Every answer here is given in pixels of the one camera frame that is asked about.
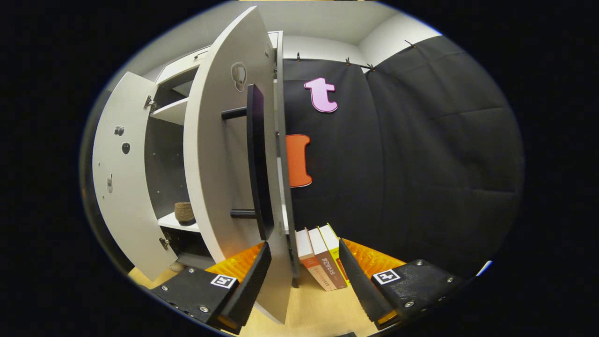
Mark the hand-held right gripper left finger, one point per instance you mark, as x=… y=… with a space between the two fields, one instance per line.
x=243 y=290

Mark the white bowl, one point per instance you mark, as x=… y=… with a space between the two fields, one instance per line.
x=177 y=267

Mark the brown plush shoe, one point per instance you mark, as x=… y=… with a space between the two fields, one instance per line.
x=184 y=213

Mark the white cabinet door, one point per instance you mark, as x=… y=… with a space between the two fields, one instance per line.
x=210 y=164
x=126 y=206

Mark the white cabinet drawer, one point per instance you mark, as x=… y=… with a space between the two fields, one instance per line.
x=180 y=70

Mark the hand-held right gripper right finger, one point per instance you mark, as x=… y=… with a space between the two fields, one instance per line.
x=362 y=285

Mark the black backdrop cloth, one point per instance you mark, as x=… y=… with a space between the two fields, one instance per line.
x=421 y=164

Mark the white and yellow book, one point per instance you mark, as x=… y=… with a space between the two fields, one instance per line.
x=333 y=245

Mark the white and brown book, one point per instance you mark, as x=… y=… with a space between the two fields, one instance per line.
x=327 y=264

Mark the white and grey shoe cabinet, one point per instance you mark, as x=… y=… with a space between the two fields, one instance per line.
x=164 y=164

